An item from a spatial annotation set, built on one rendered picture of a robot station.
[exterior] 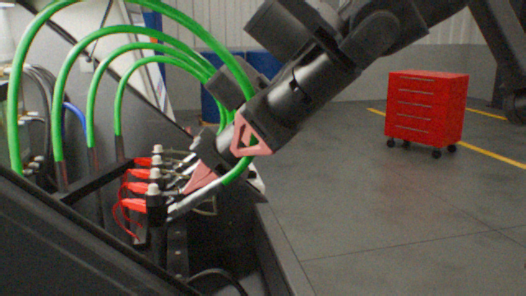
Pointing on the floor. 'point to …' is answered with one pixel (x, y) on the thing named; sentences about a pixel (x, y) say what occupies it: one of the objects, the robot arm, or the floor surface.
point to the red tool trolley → (426, 108)
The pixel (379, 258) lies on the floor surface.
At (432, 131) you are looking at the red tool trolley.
